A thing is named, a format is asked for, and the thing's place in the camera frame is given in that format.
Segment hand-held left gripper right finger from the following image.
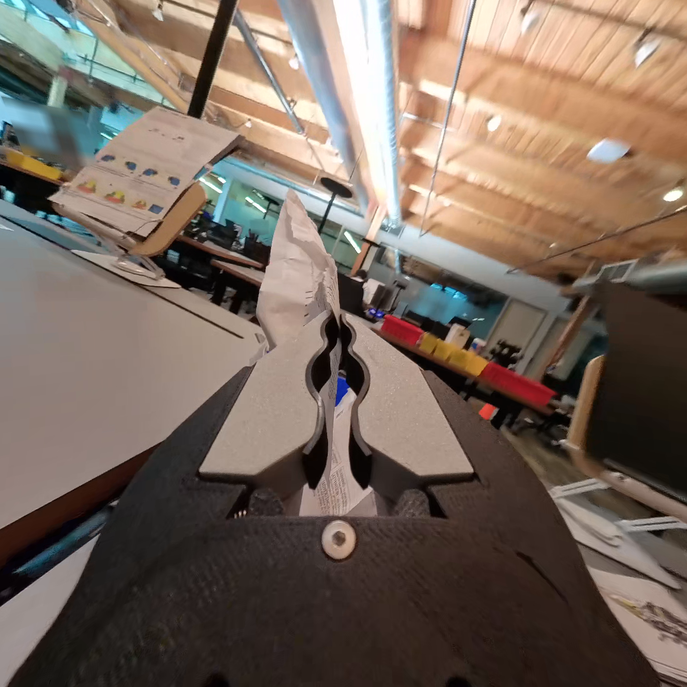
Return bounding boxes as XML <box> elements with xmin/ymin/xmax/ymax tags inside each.
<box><xmin>342</xmin><ymin>313</ymin><xmax>477</xmax><ymax>493</ymax></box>

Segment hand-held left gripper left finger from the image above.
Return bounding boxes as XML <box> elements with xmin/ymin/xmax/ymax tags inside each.
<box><xmin>199</xmin><ymin>313</ymin><xmax>340</xmax><ymax>517</ymax></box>

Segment white printed paper bag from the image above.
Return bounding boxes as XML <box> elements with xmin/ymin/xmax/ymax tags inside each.
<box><xmin>257</xmin><ymin>189</ymin><xmax>379</xmax><ymax>517</ymax></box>

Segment open lego instruction booklet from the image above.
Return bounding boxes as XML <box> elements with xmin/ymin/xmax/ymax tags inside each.
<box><xmin>48</xmin><ymin>106</ymin><xmax>242</xmax><ymax>234</ymax></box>

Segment row of red yellow bins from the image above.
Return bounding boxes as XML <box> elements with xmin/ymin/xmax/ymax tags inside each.
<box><xmin>376</xmin><ymin>327</ymin><xmax>570</xmax><ymax>430</ymax></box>

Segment long red plastic bin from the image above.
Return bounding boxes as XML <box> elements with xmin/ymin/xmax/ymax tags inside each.
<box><xmin>478</xmin><ymin>362</ymin><xmax>556</xmax><ymax>414</ymax></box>

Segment black desk equipment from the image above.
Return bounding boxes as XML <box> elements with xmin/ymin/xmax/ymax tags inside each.
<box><xmin>491</xmin><ymin>339</ymin><xmax>524</xmax><ymax>368</ymax></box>

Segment long grey-top table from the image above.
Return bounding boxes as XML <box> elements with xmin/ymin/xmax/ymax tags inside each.
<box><xmin>172</xmin><ymin>236</ymin><xmax>266</xmax><ymax>317</ymax></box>

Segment wooden book stand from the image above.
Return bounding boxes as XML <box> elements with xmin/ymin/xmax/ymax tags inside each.
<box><xmin>51</xmin><ymin>182</ymin><xmax>207</xmax><ymax>291</ymax></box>

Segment round black ceiling lamp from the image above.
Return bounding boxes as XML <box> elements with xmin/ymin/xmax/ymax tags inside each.
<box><xmin>319</xmin><ymin>177</ymin><xmax>355</xmax><ymax>234</ymax></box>

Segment metal ceiling rod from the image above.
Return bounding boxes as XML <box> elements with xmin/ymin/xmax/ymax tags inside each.
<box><xmin>507</xmin><ymin>206</ymin><xmax>687</xmax><ymax>274</ymax></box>

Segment white ceiling sensor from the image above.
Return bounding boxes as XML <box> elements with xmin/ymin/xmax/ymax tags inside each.
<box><xmin>586</xmin><ymin>138</ymin><xmax>630</xmax><ymax>163</ymax></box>

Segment small yellow plastic bin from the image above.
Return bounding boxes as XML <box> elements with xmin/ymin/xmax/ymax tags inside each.
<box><xmin>0</xmin><ymin>150</ymin><xmax>65</xmax><ymax>180</ymax></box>

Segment black ceiling pole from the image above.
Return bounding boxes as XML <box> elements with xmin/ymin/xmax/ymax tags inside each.
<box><xmin>187</xmin><ymin>0</ymin><xmax>239</xmax><ymax>119</ymax></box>

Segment grey duct with vent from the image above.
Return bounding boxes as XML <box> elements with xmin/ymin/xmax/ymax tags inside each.
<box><xmin>561</xmin><ymin>258</ymin><xmax>687</xmax><ymax>298</ymax></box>

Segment silver ventilation duct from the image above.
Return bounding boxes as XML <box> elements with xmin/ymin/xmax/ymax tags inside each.
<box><xmin>276</xmin><ymin>0</ymin><xmax>371</xmax><ymax>213</ymax></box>

